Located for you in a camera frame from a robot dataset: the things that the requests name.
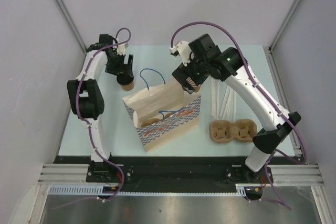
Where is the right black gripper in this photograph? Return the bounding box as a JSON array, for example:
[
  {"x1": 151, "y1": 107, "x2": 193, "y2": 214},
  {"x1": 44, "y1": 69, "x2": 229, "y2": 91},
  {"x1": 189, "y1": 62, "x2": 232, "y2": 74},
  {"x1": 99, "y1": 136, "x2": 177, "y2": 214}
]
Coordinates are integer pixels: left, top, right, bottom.
[{"x1": 173, "y1": 54, "x2": 210, "y2": 94}]

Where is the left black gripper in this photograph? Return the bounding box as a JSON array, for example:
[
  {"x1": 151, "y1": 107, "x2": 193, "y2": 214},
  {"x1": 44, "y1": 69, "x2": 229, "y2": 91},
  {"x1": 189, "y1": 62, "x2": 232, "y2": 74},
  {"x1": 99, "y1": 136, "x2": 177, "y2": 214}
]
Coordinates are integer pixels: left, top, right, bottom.
[{"x1": 106, "y1": 52, "x2": 132, "y2": 78}]

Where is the black cup lid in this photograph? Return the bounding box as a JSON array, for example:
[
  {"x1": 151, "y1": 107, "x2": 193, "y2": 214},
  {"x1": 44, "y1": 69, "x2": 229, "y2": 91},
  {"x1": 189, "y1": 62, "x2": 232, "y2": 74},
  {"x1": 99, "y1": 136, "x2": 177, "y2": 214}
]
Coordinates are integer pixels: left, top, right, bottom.
[{"x1": 117, "y1": 73, "x2": 134, "y2": 86}]

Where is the single brown paper cup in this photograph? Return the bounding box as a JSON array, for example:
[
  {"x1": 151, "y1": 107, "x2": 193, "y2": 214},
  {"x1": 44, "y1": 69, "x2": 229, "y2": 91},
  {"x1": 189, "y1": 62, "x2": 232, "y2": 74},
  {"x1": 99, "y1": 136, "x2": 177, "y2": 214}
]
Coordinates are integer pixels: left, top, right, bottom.
[{"x1": 121, "y1": 82, "x2": 134, "y2": 91}]

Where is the blue checkered paper bag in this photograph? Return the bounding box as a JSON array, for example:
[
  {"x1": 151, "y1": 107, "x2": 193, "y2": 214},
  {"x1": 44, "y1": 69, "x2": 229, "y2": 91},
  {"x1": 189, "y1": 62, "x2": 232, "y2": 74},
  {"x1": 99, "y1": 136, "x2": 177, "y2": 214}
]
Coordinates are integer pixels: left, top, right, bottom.
[{"x1": 122, "y1": 79, "x2": 202, "y2": 153}]

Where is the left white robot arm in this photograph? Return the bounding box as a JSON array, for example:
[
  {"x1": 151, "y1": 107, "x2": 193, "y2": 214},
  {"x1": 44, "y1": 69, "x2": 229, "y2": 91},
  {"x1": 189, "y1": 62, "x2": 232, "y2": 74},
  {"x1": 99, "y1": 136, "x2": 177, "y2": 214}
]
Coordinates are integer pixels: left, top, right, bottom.
[{"x1": 67, "y1": 34, "x2": 134, "y2": 182}]

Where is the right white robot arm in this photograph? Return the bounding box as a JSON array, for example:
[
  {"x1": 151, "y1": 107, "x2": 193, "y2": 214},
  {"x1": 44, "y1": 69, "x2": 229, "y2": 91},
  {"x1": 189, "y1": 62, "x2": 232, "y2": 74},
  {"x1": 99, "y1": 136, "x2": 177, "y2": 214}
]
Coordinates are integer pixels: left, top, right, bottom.
[{"x1": 170, "y1": 34, "x2": 301, "y2": 183}]

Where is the stack of brown paper cups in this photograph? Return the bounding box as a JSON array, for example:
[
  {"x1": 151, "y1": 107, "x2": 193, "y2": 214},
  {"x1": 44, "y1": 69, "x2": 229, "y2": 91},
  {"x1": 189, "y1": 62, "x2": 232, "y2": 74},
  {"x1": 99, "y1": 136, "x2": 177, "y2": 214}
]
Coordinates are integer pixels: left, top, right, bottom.
[{"x1": 194, "y1": 85, "x2": 201, "y2": 93}]

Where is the white wrapped straw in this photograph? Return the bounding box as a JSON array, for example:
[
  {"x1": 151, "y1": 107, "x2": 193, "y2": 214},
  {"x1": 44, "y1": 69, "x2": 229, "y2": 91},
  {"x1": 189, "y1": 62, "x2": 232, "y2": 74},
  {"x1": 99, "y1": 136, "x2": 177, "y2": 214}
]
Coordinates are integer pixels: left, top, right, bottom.
[
  {"x1": 224, "y1": 89, "x2": 237, "y2": 122},
  {"x1": 211, "y1": 78, "x2": 216, "y2": 118},
  {"x1": 216, "y1": 80, "x2": 221, "y2": 120},
  {"x1": 219, "y1": 86, "x2": 232, "y2": 120}
]

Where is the brown cardboard cup carrier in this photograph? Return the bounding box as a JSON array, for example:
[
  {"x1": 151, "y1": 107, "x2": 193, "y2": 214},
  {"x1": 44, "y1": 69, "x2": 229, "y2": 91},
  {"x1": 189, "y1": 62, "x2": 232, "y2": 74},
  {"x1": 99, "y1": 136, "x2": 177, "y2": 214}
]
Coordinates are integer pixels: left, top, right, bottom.
[{"x1": 209, "y1": 119, "x2": 258, "y2": 144}]

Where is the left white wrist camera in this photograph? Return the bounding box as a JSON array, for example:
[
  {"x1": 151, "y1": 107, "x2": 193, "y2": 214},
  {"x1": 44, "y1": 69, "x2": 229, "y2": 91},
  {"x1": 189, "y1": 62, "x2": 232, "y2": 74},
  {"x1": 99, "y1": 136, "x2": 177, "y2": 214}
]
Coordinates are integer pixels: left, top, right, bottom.
[{"x1": 117, "y1": 42, "x2": 128, "y2": 56}]

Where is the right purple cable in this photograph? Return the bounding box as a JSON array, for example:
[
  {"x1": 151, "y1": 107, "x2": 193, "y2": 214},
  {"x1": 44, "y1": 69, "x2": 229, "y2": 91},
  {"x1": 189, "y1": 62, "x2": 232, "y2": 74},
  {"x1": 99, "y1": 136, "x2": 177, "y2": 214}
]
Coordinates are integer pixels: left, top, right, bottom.
[{"x1": 170, "y1": 20, "x2": 309, "y2": 211}]

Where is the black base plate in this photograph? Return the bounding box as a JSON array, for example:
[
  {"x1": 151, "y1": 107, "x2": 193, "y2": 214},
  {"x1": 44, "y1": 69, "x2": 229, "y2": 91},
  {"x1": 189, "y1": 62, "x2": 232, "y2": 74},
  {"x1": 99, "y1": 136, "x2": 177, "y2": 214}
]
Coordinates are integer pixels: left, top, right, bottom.
[{"x1": 53, "y1": 155, "x2": 307, "y2": 186}]

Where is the white cable duct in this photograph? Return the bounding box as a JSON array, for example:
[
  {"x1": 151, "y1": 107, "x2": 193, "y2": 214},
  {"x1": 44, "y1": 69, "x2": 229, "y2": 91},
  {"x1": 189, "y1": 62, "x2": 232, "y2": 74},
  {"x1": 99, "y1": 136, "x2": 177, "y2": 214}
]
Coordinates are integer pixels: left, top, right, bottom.
[{"x1": 48, "y1": 185, "x2": 246, "y2": 197}]

